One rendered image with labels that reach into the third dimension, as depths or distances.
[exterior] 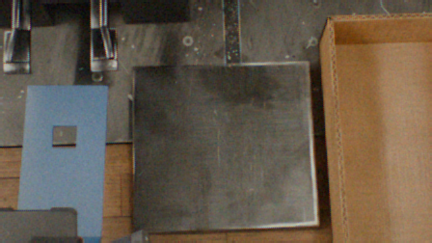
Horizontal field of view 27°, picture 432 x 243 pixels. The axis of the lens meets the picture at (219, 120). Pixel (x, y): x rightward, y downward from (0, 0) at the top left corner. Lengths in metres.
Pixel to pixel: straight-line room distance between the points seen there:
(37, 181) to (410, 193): 0.34
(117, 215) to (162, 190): 0.05
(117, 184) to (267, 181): 0.14
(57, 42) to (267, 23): 0.21
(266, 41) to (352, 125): 0.12
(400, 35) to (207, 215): 0.25
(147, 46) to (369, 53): 0.22
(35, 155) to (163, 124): 0.13
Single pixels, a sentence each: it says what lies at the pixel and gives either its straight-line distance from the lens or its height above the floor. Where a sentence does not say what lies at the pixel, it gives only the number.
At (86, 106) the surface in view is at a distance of 0.78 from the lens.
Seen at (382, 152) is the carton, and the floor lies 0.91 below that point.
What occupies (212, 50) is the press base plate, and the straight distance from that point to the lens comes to 0.88.
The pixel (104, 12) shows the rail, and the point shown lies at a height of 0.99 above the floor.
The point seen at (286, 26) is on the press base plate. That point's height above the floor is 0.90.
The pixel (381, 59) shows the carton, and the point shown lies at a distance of 0.89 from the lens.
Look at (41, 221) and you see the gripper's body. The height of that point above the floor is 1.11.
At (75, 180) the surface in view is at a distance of 0.76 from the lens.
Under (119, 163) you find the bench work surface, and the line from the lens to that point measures 0.85.
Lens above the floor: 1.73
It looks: 75 degrees down
